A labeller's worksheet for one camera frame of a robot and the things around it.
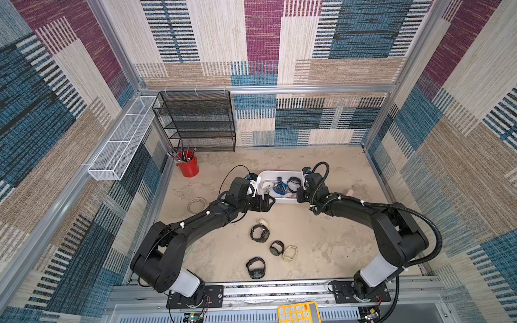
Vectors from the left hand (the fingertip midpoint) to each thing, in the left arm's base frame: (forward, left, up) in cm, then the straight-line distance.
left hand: (268, 199), depth 86 cm
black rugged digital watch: (+16, -13, -7) cm, 22 cm away
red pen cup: (+23, +39, -2) cm, 46 cm away
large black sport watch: (-12, +2, -9) cm, 15 cm away
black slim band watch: (-16, -3, -12) cm, 20 cm away
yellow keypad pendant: (-38, -9, -10) cm, 41 cm away
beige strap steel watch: (-7, +2, -7) cm, 10 cm away
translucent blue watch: (+13, -7, -10) cm, 18 cm away
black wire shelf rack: (+45, +36, +9) cm, 58 cm away
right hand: (+8, -16, -6) cm, 19 cm away
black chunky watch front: (-23, +5, -12) cm, 27 cm away
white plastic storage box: (+18, -1, -9) cm, 20 cm away
